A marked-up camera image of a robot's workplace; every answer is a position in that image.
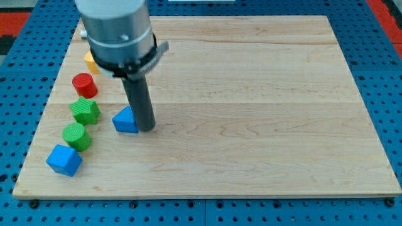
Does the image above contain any wooden board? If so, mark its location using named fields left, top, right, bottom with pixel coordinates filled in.
left=13, top=16, right=401, bottom=200

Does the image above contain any blue cube block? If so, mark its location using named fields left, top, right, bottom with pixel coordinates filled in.
left=46, top=144, right=82, bottom=177

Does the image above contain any green star block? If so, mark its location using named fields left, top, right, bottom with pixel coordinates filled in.
left=69, top=97, right=101, bottom=125

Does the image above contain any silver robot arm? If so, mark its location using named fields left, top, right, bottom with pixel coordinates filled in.
left=75, top=0, right=158, bottom=132

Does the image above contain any black clamp ring with lever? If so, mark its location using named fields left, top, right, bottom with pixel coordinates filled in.
left=90, top=33, right=170, bottom=82

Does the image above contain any red cylinder block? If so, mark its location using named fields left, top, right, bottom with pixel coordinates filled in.
left=72, top=73, right=98, bottom=99

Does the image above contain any blue triangle block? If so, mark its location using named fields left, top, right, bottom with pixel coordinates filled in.
left=112, top=105, right=139, bottom=134

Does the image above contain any green cylinder block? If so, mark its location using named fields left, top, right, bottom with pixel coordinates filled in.
left=62, top=122, right=92, bottom=152

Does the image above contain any yellow heart block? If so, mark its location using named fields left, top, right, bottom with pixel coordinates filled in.
left=84, top=51, right=100, bottom=74

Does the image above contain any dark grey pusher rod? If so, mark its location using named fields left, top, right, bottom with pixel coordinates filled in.
left=122, top=77, right=156, bottom=132

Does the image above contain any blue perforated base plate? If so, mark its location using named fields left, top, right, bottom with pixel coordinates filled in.
left=1, top=0, right=401, bottom=225

